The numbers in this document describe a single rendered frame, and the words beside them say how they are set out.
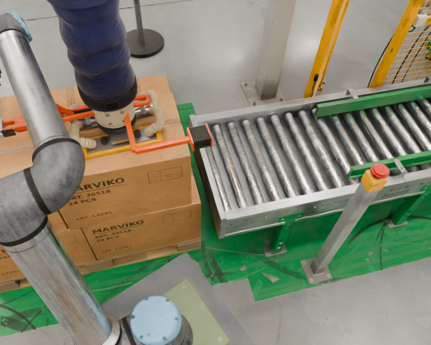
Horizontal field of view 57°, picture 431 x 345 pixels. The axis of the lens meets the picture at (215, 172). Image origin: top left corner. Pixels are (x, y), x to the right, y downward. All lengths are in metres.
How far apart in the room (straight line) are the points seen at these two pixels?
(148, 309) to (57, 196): 0.52
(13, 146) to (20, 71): 0.75
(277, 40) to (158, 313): 2.14
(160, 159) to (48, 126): 0.74
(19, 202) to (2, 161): 0.92
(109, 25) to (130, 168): 0.59
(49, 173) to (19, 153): 0.92
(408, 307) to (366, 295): 0.24
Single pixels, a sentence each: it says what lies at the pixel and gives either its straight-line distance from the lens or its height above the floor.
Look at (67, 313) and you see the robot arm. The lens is 1.15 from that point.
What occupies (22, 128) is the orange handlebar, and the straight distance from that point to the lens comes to 1.75.
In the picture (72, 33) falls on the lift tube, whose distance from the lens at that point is 1.40.
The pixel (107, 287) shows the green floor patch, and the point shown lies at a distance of 2.47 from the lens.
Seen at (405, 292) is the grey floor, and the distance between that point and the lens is 2.69.
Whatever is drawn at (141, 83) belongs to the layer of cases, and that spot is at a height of 0.54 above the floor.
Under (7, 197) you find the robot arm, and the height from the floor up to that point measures 1.55.
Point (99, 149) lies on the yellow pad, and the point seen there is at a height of 0.97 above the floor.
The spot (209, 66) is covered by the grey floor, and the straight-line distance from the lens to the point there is 3.57.
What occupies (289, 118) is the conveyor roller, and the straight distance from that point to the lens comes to 2.44.
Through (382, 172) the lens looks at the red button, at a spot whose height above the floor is 1.04.
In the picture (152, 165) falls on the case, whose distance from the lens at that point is 1.69.
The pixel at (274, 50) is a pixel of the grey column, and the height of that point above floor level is 0.49.
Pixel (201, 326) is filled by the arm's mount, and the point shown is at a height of 0.78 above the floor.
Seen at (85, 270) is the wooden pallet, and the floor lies 0.02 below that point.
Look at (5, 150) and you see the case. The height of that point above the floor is 0.94.
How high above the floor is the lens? 2.28
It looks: 55 degrees down
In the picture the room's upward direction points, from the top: 4 degrees clockwise
